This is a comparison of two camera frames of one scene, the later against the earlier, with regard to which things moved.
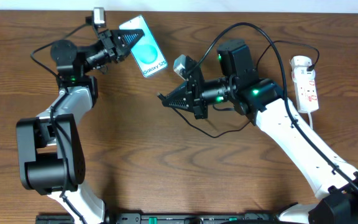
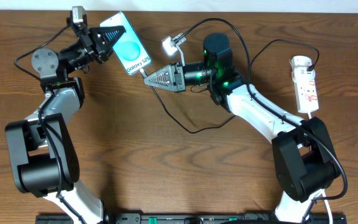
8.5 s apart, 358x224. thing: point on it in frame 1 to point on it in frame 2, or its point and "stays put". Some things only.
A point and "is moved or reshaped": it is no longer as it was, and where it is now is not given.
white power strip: (305, 89) stays put
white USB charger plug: (301, 61) stays put
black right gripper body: (200, 111) to (180, 84)
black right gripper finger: (179, 92) to (165, 78)
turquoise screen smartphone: (146, 53) is moved or reshaped
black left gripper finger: (128, 37) to (108, 36)
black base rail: (170, 218) stays put
